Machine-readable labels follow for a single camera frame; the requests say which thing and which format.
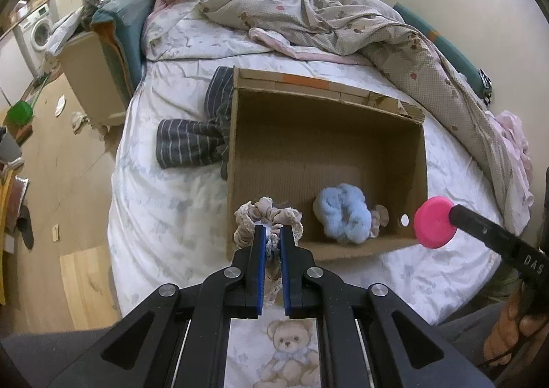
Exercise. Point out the long teal pillow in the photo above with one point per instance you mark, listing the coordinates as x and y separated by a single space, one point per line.
446 44

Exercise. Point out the white washing machine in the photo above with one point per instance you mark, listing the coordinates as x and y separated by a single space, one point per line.
36 29

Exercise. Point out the grey striped pants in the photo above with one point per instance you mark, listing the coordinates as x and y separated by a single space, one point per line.
188 143

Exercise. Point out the brown cardboard box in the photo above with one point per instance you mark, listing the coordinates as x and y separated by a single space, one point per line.
300 156

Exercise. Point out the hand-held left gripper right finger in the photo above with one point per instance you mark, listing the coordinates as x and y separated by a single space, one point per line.
288 268

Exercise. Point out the beige lace scrunchie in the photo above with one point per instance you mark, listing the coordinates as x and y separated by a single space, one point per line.
268 210

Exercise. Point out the green bucket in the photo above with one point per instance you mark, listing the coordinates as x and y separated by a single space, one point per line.
19 112

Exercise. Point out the beige bedside cabinet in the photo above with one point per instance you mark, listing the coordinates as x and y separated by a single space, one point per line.
90 74

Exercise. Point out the white floral bed sheet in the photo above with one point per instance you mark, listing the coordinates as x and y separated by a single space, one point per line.
171 207

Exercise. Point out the blue teal cushion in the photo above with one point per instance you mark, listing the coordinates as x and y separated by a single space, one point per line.
124 23

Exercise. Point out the pink garment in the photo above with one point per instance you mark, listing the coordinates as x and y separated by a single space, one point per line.
517 152

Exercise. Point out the crumpled white paper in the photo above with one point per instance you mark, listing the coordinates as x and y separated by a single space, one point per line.
60 105

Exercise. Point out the black slipper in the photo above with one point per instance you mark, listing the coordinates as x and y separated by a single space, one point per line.
25 227

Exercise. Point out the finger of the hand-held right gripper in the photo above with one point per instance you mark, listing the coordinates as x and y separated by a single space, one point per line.
476 222

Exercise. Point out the white floral pillow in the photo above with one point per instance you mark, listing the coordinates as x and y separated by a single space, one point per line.
184 27

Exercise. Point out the person's right hand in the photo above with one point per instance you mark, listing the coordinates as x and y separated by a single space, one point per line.
504 328

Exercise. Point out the blue fluffy scrunchie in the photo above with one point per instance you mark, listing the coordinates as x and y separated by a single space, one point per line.
339 212

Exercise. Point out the beige floral quilt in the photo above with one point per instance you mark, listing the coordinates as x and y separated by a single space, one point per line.
343 23

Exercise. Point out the person's grey pants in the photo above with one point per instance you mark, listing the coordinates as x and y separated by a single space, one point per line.
25 353

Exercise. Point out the black white patterned cloth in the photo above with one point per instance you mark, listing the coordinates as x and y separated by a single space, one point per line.
485 85

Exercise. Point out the white plastic bag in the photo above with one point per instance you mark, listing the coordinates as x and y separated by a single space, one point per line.
66 29

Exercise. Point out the crumpled beige cloth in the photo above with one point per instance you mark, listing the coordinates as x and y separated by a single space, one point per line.
79 122

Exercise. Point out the grey cup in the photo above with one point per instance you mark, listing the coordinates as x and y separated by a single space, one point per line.
8 145

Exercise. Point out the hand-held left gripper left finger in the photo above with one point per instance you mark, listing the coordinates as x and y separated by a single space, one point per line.
257 268

